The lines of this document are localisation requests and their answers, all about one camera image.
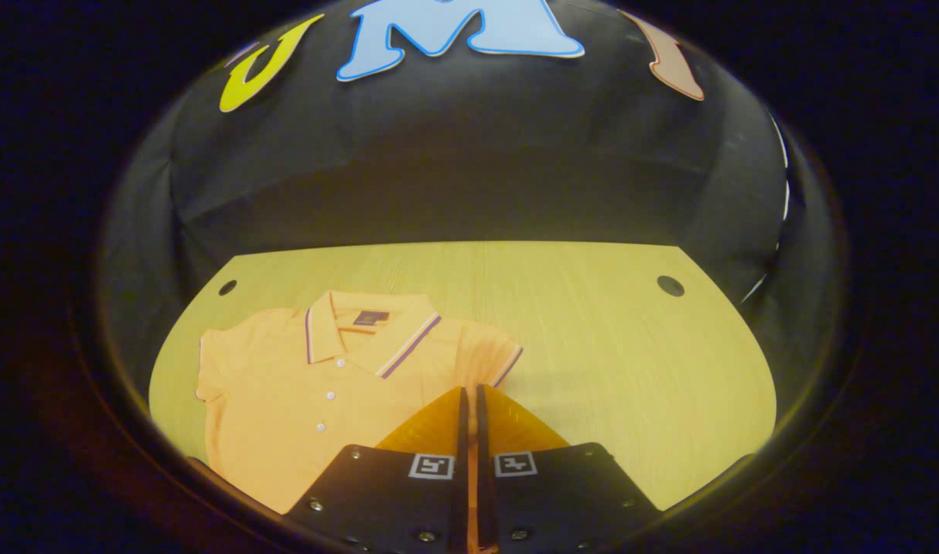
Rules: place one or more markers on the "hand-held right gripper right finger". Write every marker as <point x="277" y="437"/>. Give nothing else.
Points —
<point x="482" y="431"/>

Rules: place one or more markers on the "orange T-shirt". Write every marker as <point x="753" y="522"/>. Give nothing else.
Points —
<point x="284" y="400"/>

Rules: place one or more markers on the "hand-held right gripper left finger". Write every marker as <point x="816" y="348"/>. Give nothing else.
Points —
<point x="462" y="431"/>

